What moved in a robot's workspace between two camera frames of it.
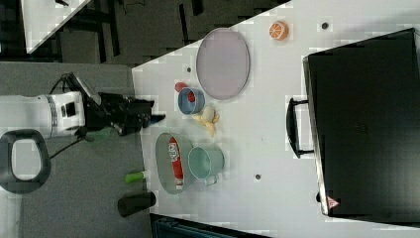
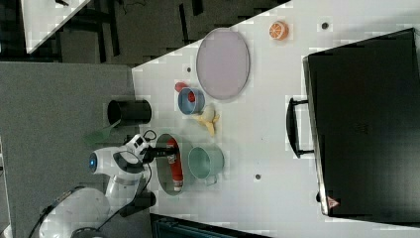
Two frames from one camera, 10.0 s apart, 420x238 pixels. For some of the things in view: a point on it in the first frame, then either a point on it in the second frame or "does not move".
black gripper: (125, 113) to (149, 152)
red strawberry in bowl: (191, 96) does not move
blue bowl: (190, 107) does not move
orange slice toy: (278, 31) does not move
